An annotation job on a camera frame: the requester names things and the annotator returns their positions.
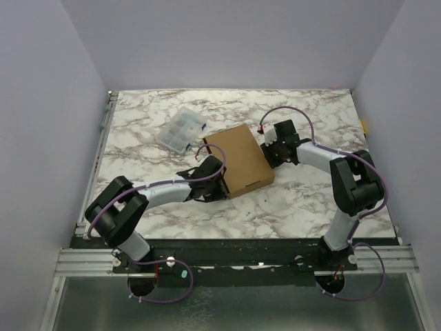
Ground clear plastic screw organizer box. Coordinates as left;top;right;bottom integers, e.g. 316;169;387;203
156;107;207;154

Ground brown cardboard box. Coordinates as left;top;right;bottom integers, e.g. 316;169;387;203
203;124;275;199

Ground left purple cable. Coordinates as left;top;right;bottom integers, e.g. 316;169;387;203
88;143;227;305

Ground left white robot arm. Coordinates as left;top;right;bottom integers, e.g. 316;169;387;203
84;154;226;272

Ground yellow tape piece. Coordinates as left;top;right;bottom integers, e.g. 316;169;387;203
360;119;367;134

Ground aluminium front extrusion rail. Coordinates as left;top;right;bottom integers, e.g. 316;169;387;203
55;243;419;278

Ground aluminium side rail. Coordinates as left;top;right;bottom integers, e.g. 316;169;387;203
74;90;119;237

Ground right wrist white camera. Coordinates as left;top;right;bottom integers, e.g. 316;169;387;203
258;126;278;146

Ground black metal base rail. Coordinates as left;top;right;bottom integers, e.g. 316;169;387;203
70;236;359;289

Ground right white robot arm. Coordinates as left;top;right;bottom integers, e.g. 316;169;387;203
258;120;387;270

